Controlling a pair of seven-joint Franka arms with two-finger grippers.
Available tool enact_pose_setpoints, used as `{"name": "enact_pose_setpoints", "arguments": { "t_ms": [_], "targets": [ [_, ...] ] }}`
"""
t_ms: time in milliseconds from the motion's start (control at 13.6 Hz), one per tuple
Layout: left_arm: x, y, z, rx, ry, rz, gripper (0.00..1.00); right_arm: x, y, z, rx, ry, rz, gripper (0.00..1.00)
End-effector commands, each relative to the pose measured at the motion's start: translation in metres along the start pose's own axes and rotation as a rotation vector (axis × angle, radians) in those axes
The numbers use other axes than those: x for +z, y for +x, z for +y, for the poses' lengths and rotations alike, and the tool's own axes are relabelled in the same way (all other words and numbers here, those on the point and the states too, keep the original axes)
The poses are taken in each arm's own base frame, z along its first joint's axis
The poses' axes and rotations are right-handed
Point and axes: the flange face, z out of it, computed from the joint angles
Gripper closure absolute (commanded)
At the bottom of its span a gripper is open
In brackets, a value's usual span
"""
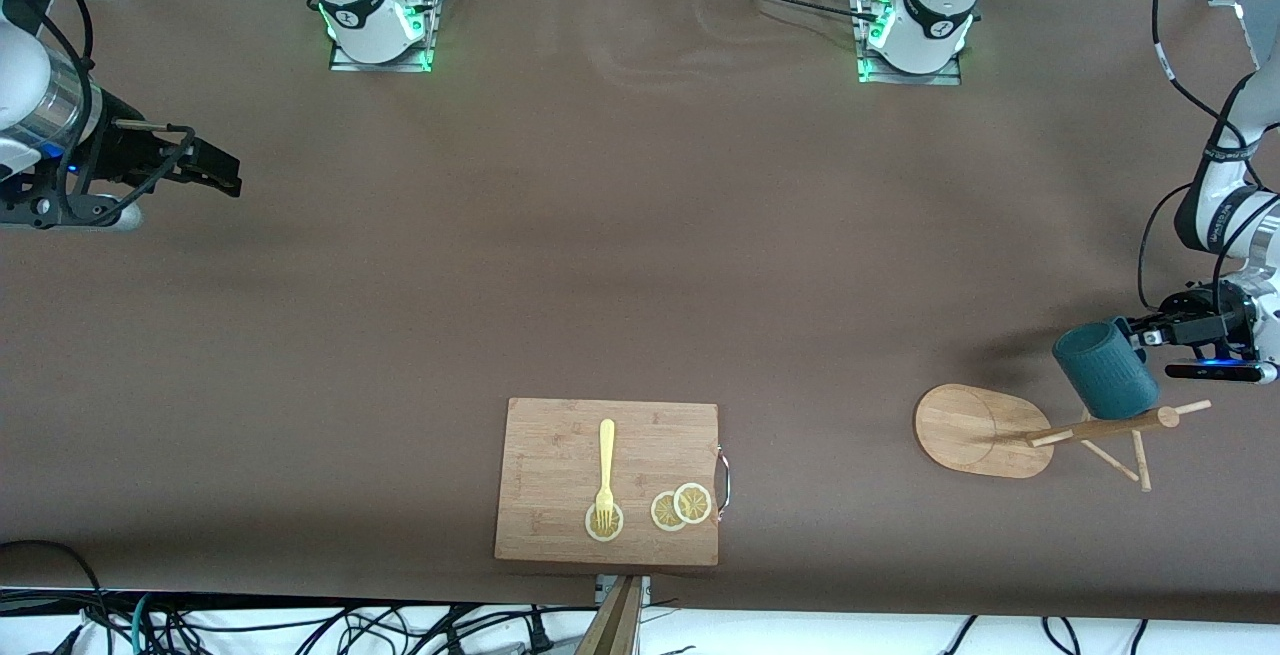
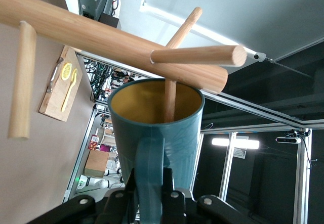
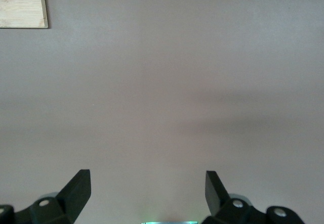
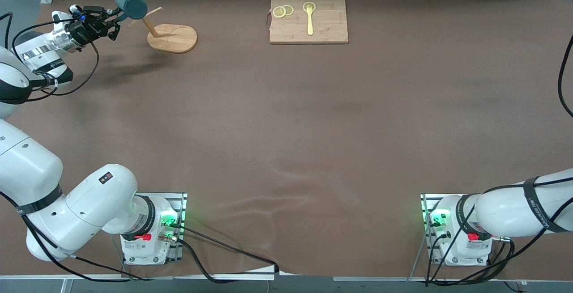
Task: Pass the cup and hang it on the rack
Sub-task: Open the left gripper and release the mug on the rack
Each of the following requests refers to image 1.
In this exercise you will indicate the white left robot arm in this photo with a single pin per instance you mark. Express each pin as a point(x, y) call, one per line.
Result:
point(935, 5)

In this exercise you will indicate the metal clamp bracket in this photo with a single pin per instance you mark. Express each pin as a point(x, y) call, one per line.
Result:
point(603, 587)

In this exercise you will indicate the pale yellow plastic fork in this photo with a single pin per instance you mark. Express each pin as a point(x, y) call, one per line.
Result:
point(606, 455)

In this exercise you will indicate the wooden camera support beam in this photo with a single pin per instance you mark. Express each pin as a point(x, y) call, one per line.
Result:
point(612, 625)

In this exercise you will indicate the wooden mug rack oval base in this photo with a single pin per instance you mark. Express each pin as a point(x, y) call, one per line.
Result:
point(970, 430)

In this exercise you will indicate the metal base plate right arm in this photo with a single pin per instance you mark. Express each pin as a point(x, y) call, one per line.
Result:
point(425, 55)

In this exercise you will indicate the bamboo cutting board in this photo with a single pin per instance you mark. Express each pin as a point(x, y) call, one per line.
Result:
point(560, 475)

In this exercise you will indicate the lemon slice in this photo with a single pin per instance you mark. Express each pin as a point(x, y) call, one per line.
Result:
point(662, 513)
point(693, 503)
point(592, 529)

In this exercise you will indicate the teal cup yellow inside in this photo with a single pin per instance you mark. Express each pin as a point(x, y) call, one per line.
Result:
point(1105, 370)

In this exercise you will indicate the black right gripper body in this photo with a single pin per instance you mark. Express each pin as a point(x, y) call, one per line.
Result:
point(122, 150)

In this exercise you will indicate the metal base plate left arm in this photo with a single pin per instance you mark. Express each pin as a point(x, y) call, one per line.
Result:
point(950, 77)

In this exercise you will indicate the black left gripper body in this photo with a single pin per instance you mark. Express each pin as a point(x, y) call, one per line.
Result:
point(1203, 320)

